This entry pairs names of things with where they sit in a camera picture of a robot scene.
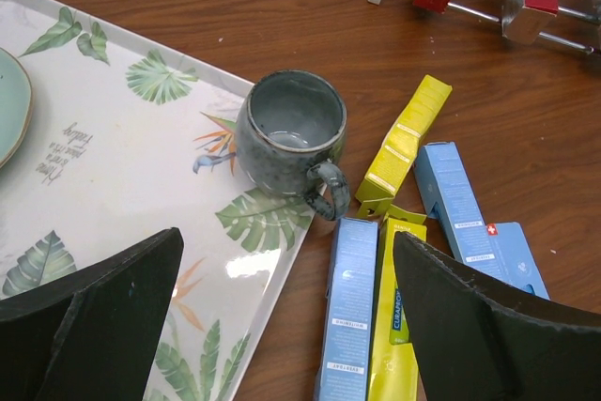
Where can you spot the blue toothpaste box right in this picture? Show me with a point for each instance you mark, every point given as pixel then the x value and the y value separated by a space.
pixel 512 260

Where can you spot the blue toothpaste box left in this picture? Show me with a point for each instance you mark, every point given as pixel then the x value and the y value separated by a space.
pixel 344 365

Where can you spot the grey ceramic mug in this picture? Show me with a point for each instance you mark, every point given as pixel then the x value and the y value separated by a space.
pixel 290 135

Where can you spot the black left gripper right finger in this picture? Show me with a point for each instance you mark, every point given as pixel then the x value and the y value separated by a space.
pixel 478 338

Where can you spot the blue toothpaste box middle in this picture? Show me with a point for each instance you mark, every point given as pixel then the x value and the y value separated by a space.
pixel 448 196

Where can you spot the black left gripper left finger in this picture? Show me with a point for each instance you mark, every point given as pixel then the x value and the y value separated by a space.
pixel 93 334

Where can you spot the blue toothpaste box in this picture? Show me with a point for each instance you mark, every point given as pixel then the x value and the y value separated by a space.
pixel 344 365
pixel 512 260
pixel 448 196

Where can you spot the yellow toothpaste box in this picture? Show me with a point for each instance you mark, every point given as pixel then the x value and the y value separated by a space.
pixel 393 373
pixel 399 149

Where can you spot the green ceramic plate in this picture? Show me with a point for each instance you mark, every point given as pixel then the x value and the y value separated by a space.
pixel 16 104

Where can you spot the floral leaf serving tray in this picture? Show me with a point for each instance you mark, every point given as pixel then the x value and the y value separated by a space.
pixel 129 137

